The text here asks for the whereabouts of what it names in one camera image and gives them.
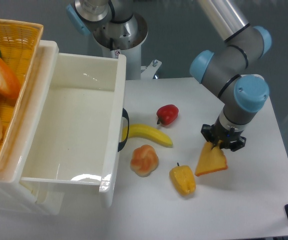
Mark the yellow banana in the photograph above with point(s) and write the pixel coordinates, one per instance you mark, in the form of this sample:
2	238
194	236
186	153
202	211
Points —
147	132

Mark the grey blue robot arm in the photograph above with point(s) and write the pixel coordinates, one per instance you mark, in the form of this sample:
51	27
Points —
242	95

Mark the yellow woven basket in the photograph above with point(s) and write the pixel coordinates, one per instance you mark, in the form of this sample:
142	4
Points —
19	41

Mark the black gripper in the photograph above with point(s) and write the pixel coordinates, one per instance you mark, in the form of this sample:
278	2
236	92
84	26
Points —
219	136

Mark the toast bread slice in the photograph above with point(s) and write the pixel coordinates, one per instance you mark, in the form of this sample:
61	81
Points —
212	159

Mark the knotted bread roll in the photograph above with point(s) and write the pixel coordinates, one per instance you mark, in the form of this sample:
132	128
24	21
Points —
144	160

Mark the white metal bracket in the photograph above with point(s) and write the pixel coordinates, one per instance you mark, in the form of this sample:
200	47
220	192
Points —
151	71

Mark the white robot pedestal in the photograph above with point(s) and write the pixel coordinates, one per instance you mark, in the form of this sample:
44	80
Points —
126	39

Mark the white plastic drawer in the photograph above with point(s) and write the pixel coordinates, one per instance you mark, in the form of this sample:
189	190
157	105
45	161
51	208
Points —
78	139

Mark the red bell pepper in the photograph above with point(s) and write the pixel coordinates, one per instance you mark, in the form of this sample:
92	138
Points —
167	114

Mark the yellow bell pepper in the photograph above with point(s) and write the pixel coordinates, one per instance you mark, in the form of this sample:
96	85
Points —
183	180

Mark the white drawer cabinet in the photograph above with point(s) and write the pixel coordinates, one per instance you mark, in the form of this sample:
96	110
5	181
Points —
21	195

